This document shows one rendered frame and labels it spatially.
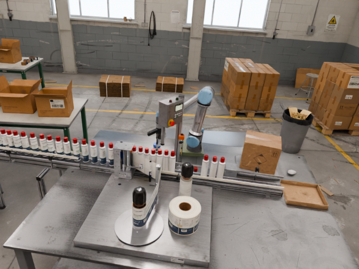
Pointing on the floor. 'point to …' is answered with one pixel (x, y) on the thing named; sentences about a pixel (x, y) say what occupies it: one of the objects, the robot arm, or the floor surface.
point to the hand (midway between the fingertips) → (156, 145)
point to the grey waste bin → (292, 136)
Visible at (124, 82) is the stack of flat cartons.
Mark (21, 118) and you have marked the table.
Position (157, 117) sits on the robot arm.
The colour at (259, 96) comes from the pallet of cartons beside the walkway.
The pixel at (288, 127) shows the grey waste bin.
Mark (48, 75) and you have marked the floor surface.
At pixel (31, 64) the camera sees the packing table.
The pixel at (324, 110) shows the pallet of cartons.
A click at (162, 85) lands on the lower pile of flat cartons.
